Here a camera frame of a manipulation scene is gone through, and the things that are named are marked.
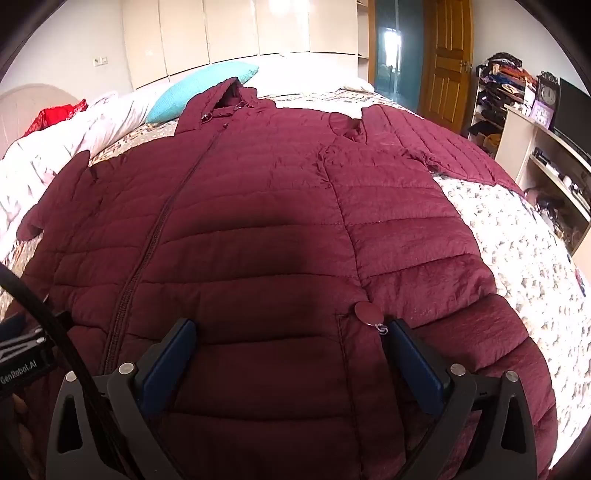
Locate ornate table clock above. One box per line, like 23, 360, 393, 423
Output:
530, 71, 560, 130

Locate teal glass door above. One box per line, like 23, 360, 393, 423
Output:
374, 0, 426, 109

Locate geometric patterned blanket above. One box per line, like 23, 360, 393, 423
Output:
259, 90, 376, 116

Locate red cloth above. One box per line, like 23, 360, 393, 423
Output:
23, 102, 88, 137

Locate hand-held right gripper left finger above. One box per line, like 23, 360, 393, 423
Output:
45, 318, 197, 480

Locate teal pillow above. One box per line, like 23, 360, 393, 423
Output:
147, 62, 260, 124

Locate maroon quilted jacket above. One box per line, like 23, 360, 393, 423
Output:
16, 78, 559, 480

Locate white pillow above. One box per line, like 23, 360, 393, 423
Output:
252, 54, 376, 100

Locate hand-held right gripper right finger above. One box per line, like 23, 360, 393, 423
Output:
385, 318, 539, 480

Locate black television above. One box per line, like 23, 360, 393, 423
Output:
551, 78, 591, 162

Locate pale arched headboard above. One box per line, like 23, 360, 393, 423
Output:
0, 83, 81, 139

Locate white duvet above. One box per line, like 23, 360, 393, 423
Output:
0, 85, 181, 259

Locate wooden door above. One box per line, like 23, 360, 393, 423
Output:
418, 0, 476, 134

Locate white television cabinet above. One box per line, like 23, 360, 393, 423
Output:
494, 104, 591, 254

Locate white glossy wardrobe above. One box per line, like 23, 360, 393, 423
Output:
121, 0, 376, 90

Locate black cable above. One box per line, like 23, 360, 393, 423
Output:
0, 264, 139, 480

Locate bed with beige patterned bedspread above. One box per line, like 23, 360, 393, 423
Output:
0, 54, 591, 462

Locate shelf with folded clothes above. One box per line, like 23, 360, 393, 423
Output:
467, 52, 539, 158

